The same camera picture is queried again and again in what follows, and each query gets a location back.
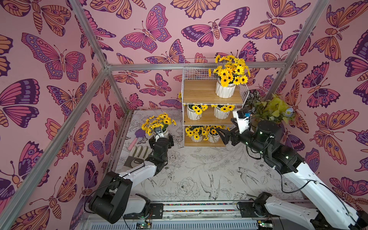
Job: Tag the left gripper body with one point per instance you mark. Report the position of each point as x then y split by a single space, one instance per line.
169 143

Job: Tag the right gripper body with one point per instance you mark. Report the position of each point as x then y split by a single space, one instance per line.
232 136

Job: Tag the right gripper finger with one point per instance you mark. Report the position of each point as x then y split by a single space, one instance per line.
235 130
224 134

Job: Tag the sunflower pot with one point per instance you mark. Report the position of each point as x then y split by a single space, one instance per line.
212 134
195 111
197 133
222 111
230 72
162 120

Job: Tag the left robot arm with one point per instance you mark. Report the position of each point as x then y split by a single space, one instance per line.
113 198

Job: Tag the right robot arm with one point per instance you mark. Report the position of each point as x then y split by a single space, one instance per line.
330 211

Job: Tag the purple pink garden trowel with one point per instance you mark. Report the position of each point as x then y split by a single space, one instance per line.
139 134

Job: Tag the white green gardening glove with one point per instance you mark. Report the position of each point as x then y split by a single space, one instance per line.
137 156

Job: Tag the green leafy potted plant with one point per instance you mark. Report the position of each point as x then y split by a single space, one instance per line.
275 109

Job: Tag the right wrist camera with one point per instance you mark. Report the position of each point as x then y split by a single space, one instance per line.
242 117

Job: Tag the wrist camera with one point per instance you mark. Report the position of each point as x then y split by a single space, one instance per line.
242 117
158 133

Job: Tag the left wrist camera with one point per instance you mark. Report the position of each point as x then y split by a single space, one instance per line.
158 133

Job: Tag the white wire wooden shelf unit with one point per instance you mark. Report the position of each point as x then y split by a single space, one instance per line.
200 92

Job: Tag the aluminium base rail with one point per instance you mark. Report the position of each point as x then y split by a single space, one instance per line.
223 215

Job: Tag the aluminium frame bars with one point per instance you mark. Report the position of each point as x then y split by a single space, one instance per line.
70 123

